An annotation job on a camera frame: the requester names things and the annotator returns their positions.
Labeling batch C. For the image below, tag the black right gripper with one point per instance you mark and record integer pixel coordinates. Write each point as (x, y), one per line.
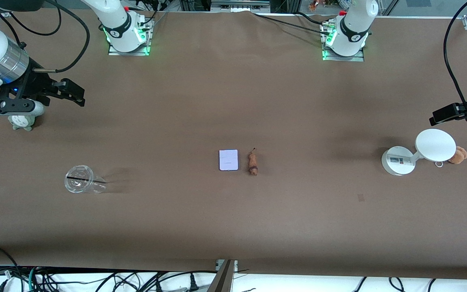
(35, 84)

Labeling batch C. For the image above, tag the small white card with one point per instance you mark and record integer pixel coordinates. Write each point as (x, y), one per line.
(228, 160)

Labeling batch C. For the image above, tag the brown lion statue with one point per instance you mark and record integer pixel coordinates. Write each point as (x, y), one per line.
(252, 162)

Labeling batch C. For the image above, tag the white round-head desk lamp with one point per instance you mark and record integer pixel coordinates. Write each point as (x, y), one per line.
(435, 145)

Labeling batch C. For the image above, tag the grey totoro plush toy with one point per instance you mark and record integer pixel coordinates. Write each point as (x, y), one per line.
(22, 122)

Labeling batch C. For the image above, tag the black drinking straw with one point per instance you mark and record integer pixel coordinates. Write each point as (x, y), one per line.
(79, 178)

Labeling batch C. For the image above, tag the clear plastic cup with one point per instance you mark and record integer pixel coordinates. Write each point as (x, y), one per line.
(79, 180)

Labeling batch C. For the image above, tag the orange background toy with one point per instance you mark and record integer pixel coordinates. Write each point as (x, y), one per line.
(313, 5)

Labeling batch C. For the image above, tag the grey metal background box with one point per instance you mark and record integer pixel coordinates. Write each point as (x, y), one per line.
(239, 5)

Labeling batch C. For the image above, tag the brown table cover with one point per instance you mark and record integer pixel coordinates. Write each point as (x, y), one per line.
(233, 223)

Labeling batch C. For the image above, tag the black power plug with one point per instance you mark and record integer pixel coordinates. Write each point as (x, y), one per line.
(193, 284)

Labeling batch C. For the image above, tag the aluminium profile bar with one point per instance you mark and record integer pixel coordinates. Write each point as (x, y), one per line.
(222, 280)

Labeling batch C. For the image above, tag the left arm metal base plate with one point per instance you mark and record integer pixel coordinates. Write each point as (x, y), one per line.
(343, 58)

